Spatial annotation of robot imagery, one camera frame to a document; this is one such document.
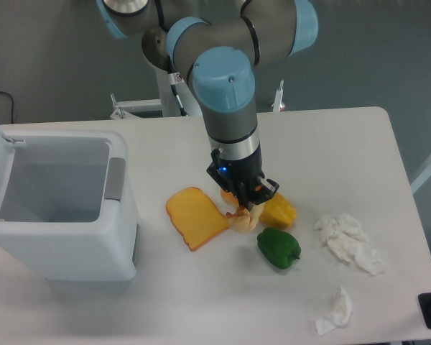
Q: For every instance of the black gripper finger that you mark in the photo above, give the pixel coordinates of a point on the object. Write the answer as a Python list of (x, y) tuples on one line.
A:
[(262, 191), (244, 192)]

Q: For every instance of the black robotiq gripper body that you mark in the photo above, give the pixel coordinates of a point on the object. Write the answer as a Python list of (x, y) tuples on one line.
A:
[(228, 173)]

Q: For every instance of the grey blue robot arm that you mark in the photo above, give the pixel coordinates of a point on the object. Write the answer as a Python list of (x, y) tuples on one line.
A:
[(216, 62)]

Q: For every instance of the round knotted bread roll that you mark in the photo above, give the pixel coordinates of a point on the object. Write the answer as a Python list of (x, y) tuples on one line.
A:
[(229, 198)]

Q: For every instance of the orange toast bread slice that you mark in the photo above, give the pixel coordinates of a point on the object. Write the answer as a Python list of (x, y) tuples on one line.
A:
[(195, 217)]

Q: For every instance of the white trash can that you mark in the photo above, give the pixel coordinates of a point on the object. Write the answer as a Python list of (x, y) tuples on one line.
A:
[(67, 209)]

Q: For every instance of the yellow bell pepper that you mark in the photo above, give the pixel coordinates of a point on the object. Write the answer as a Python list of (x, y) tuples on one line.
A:
[(278, 213)]

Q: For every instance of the green bell pepper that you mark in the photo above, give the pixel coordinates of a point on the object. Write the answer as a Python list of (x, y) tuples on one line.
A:
[(280, 248)]

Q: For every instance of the large crumpled white tissue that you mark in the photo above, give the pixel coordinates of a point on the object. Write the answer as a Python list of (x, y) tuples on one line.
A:
[(344, 237)]

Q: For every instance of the small crumpled white tissue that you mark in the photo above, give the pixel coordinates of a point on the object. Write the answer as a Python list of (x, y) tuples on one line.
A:
[(338, 315)]

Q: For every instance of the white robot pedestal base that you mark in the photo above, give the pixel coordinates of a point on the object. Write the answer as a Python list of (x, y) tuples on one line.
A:
[(173, 94)]

